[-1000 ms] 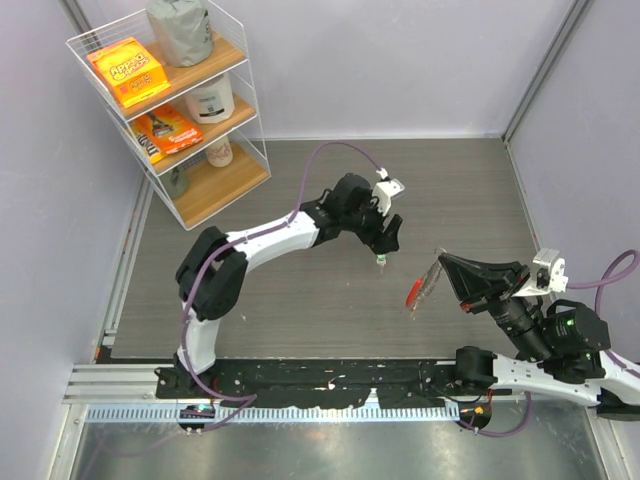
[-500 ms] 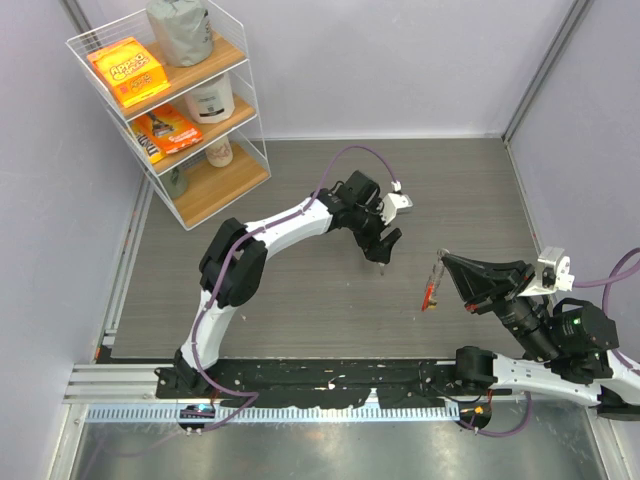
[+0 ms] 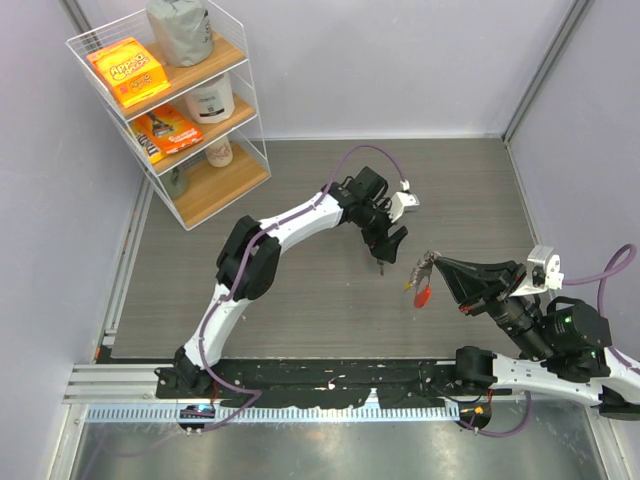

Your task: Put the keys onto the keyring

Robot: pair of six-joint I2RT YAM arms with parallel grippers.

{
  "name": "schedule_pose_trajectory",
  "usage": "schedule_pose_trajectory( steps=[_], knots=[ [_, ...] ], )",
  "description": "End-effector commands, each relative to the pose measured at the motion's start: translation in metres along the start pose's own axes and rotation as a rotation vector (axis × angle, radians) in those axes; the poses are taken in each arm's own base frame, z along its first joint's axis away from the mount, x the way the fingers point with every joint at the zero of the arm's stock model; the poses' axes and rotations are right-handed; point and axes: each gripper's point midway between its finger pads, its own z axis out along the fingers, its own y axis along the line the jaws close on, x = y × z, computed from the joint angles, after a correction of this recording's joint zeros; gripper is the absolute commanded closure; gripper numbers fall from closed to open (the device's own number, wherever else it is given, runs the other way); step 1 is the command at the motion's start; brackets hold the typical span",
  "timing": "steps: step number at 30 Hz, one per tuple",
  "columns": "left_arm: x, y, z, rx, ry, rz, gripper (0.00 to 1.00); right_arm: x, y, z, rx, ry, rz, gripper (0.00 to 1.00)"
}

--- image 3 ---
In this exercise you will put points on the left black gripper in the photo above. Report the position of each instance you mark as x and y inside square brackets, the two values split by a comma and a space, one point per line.
[383, 247]

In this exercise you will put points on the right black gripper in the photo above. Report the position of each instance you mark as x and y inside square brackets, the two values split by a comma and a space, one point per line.
[470, 280]

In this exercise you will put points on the keyring bunch with red tag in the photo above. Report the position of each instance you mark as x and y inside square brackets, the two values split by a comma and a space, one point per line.
[419, 281]

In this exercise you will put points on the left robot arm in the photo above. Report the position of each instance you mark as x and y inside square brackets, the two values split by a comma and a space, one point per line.
[248, 262]

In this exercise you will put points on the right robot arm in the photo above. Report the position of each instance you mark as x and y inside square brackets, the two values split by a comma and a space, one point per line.
[565, 350]

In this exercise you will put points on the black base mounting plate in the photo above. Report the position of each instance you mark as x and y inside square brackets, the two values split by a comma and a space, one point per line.
[332, 384]

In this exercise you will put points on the cream patterned cup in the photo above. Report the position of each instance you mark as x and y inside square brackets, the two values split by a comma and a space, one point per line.
[219, 154]

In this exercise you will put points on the grey green small vase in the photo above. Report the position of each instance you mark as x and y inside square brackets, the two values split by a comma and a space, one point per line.
[175, 182]

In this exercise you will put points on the white labelled tub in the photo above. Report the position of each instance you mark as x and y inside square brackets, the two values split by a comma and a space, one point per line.
[211, 102]

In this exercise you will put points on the orange snack packet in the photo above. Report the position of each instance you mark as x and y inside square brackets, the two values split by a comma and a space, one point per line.
[169, 129]

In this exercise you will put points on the yellow candy packet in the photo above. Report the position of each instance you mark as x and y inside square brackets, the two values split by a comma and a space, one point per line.
[153, 153]

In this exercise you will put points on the grey paper bag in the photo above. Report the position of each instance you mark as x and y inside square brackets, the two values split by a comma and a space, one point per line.
[182, 30]

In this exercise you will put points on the orange snack box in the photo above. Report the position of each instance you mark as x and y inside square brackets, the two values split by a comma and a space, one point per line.
[130, 71]

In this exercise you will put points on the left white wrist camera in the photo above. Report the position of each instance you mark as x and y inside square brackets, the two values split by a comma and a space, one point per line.
[403, 201]

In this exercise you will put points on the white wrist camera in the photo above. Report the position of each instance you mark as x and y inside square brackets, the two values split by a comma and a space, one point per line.
[403, 201]
[542, 273]

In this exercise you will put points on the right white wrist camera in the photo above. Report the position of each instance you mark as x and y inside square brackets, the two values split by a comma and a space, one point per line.
[542, 273]

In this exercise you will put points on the white wire shelf rack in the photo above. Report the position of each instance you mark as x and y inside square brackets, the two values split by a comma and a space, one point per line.
[209, 189]

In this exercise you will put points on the white slotted cable duct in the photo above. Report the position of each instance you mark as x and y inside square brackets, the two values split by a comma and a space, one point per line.
[370, 411]

